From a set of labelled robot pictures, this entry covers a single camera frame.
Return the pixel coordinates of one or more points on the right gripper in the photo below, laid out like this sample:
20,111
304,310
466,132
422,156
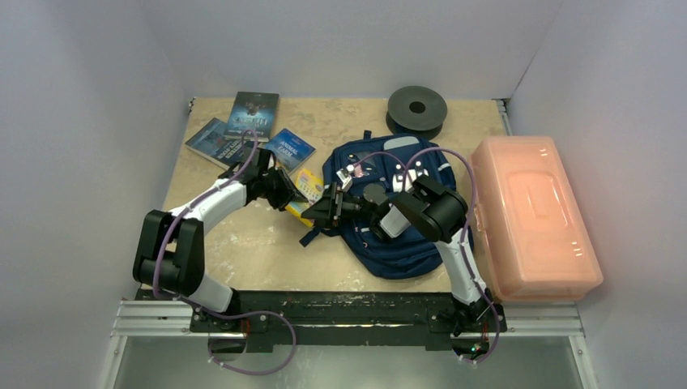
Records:
333,203

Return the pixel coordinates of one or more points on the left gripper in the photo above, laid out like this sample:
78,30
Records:
288,192

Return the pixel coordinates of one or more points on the colourful crayon box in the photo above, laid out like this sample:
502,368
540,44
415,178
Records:
312,187

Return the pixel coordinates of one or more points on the navy blue student backpack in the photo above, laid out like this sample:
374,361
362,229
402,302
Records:
393,162

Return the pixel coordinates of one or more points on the pink eraser stick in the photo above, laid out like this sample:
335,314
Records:
357,171

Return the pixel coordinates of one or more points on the dark cover book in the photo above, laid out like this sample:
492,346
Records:
252,111

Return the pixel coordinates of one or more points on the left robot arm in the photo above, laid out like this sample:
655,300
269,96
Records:
170,255

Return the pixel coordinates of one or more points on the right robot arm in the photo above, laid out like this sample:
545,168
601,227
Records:
438,213

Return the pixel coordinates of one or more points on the animal farm book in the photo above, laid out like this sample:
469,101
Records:
289,149

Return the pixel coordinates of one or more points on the blue cover book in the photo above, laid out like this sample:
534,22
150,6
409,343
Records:
221,143

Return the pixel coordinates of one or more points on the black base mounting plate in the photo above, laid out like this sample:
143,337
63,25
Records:
265,319

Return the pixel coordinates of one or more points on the dark grey filament spool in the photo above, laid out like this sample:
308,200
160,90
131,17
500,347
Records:
416,110

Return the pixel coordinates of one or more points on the translucent orange plastic box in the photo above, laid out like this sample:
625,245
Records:
536,245

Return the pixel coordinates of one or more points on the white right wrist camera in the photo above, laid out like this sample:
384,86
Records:
345,177

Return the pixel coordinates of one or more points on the aluminium frame rail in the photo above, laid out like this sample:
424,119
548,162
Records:
173,319

